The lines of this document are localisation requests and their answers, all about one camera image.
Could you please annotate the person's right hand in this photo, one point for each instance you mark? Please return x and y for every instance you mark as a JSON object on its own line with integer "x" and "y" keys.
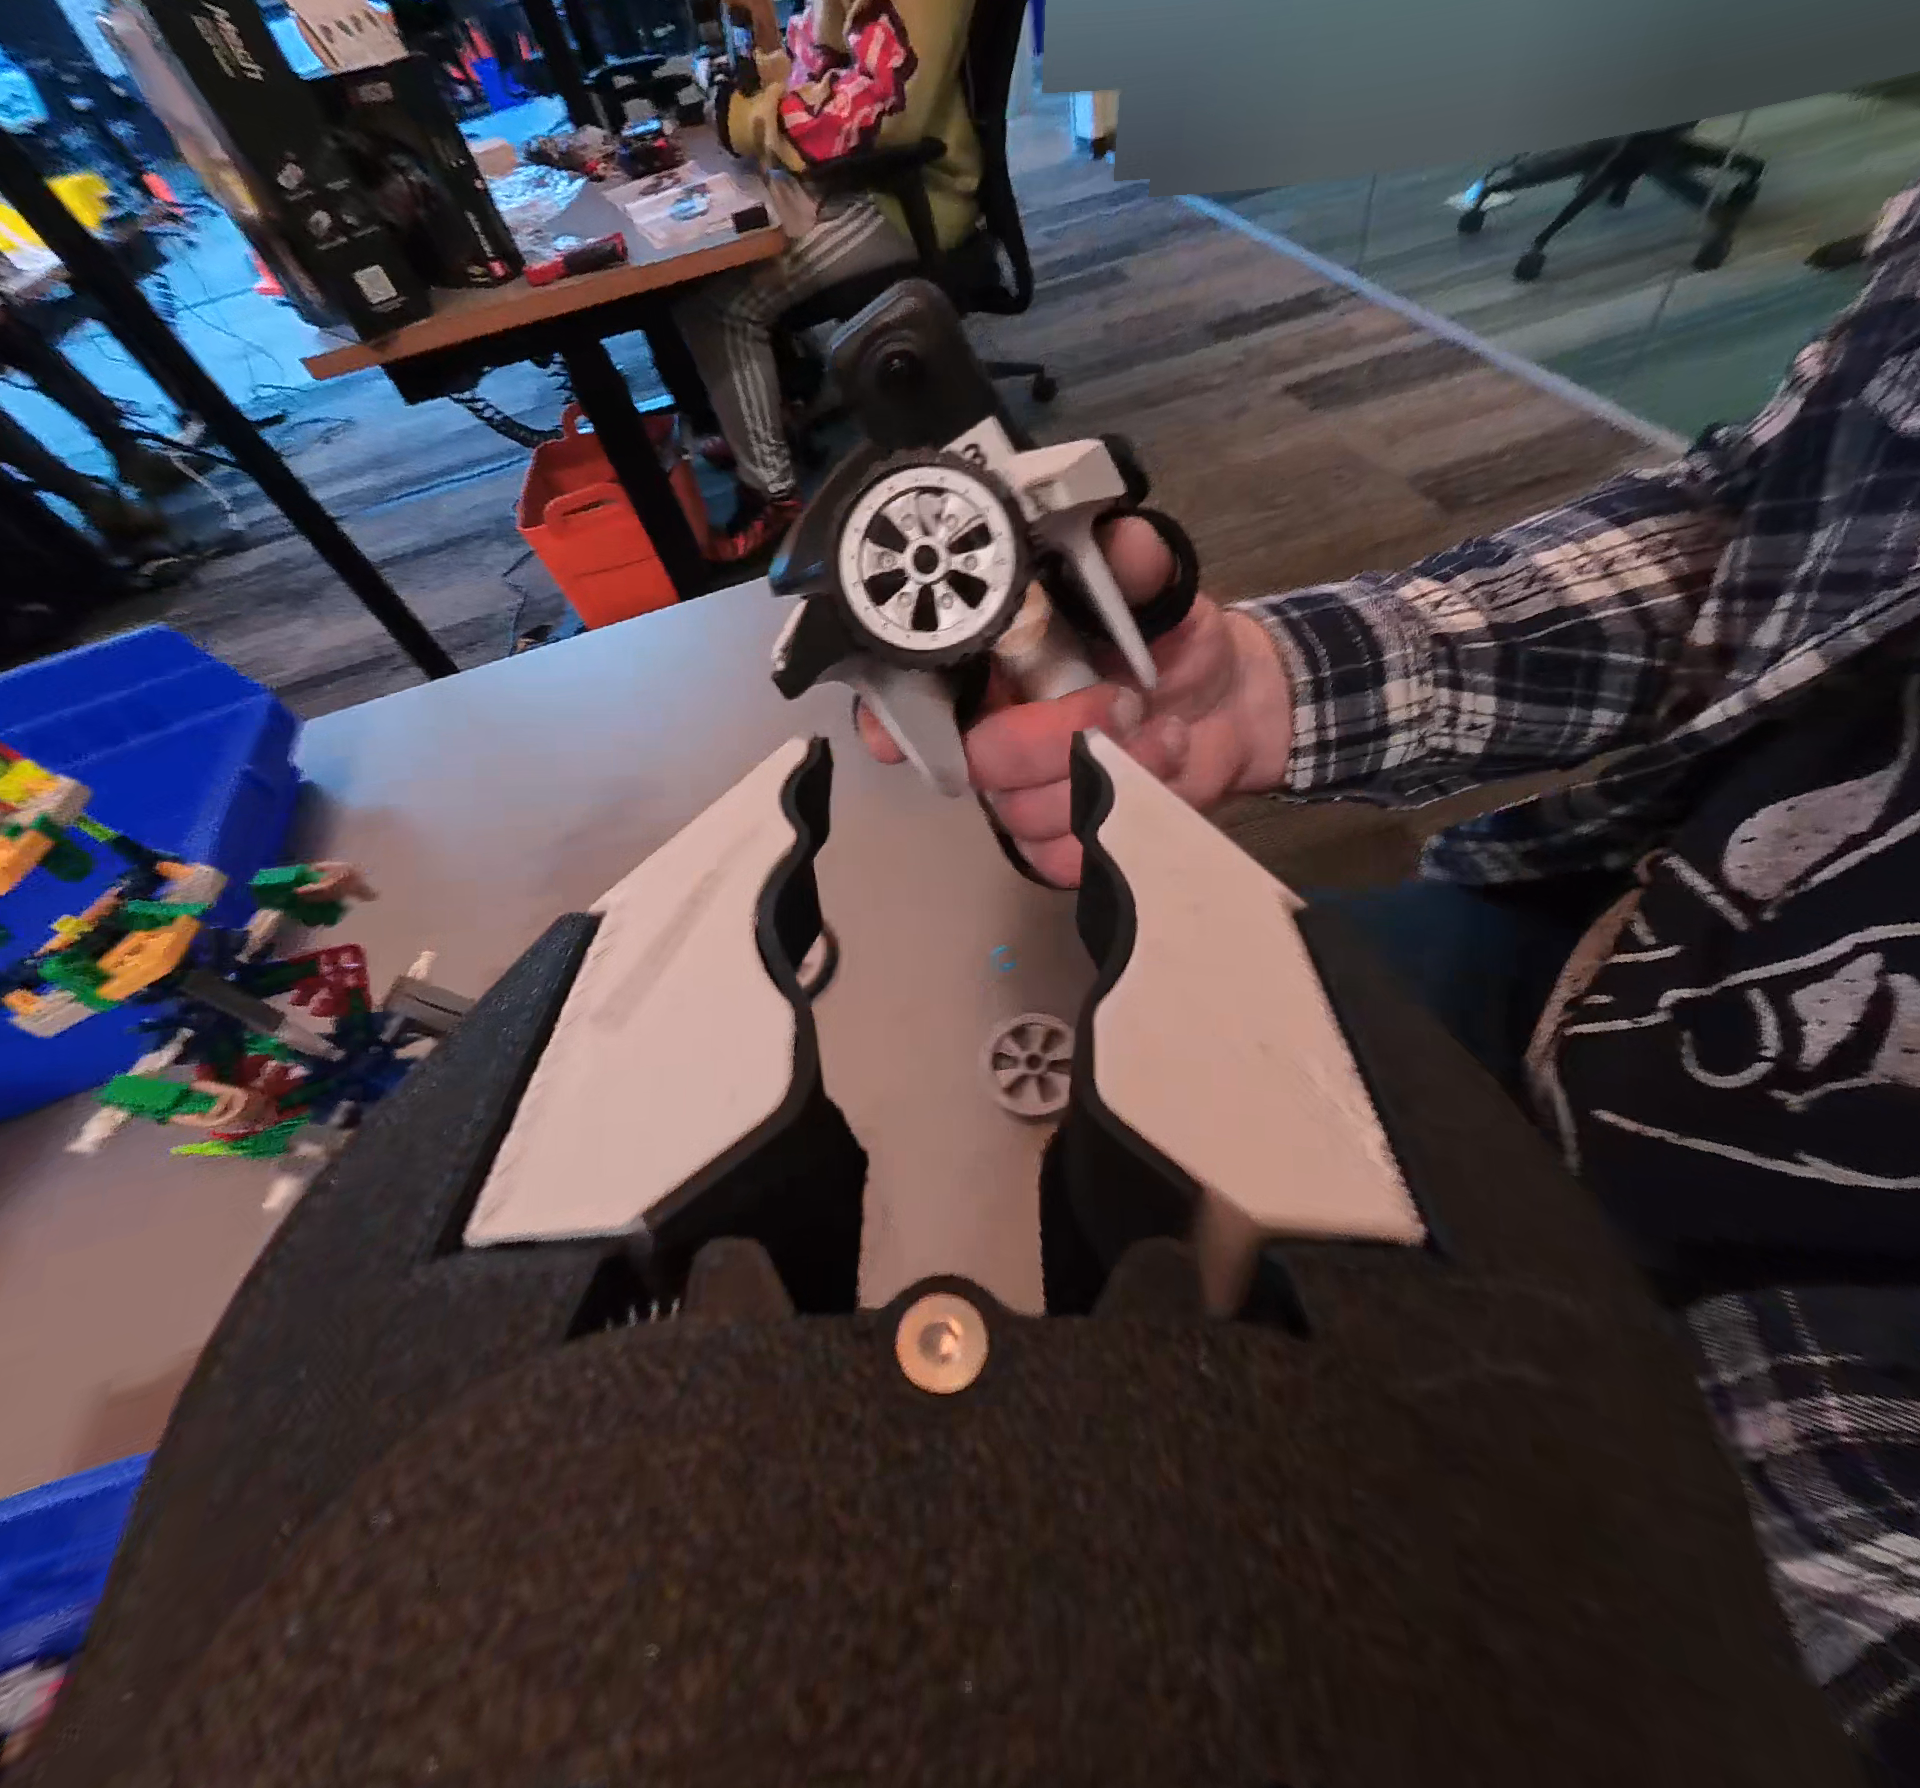
{"x": 1200, "y": 709}

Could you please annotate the black office chair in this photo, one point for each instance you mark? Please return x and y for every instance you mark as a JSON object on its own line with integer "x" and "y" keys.
{"x": 1620, "y": 168}
{"x": 1005, "y": 48}

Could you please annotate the grey toy wheel hub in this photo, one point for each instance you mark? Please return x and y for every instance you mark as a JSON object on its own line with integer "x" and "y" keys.
{"x": 1018, "y": 1068}
{"x": 867, "y": 527}

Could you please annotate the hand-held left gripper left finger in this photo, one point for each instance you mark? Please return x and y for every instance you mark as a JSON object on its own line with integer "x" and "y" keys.
{"x": 645, "y": 1052}

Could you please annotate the orange plastic bin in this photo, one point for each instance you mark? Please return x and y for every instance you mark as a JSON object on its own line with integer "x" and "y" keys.
{"x": 600, "y": 542}

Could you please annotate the blue plastic parts bin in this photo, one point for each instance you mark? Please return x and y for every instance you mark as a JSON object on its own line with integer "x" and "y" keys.
{"x": 60, "y": 1548}

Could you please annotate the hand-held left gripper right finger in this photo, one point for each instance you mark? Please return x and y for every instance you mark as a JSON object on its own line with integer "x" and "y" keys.
{"x": 1245, "y": 1068}

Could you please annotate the colourful construction toy model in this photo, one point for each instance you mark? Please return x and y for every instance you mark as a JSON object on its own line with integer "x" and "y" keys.
{"x": 152, "y": 948}

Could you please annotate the heap of toy parts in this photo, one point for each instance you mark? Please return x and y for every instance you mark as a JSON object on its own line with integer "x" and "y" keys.
{"x": 600, "y": 168}

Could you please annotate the black vertical pole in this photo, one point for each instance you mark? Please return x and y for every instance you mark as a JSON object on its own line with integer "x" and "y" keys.
{"x": 226, "y": 409}

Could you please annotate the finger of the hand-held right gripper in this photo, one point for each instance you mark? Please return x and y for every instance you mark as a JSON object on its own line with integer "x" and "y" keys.
{"x": 923, "y": 723}
{"x": 1072, "y": 483}

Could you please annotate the wooden top desk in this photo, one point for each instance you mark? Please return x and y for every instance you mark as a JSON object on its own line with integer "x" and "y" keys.
{"x": 572, "y": 288}

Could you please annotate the tall black box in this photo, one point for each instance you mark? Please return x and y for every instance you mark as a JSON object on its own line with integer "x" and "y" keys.
{"x": 257, "y": 108}

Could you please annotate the person's right forearm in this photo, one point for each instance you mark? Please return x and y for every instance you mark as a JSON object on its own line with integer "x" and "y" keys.
{"x": 1575, "y": 618}

